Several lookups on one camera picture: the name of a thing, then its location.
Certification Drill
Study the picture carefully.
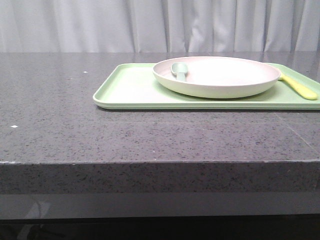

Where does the white round plate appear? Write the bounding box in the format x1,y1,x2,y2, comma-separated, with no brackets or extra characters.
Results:
152,56,281,99

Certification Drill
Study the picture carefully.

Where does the yellow plastic fork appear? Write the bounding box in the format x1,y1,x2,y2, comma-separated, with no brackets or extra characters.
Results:
279,73,318,100

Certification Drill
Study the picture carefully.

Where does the light green rectangular tray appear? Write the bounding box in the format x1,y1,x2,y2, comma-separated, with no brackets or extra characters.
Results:
92,63,320,111

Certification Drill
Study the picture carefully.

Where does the pale green plastic spoon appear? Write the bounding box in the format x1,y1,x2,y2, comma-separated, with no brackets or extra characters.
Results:
171,62,189,82

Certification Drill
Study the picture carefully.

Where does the grey pleated curtain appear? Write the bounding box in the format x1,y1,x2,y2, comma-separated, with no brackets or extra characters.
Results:
0,0,320,53

